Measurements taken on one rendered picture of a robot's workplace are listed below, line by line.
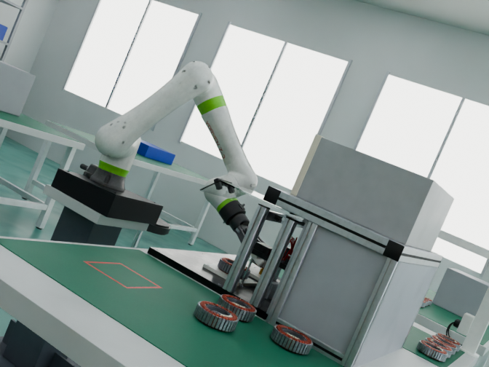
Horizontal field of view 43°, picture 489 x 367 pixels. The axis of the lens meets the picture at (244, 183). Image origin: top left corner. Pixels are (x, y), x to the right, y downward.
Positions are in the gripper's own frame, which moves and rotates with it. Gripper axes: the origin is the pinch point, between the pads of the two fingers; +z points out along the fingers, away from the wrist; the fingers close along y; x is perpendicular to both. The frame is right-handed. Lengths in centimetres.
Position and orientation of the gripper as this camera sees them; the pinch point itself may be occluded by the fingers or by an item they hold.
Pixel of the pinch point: (265, 261)
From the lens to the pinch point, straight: 235.4
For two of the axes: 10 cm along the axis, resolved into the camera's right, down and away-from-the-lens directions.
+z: 5.4, 7.5, -3.9
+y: 4.4, 1.4, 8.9
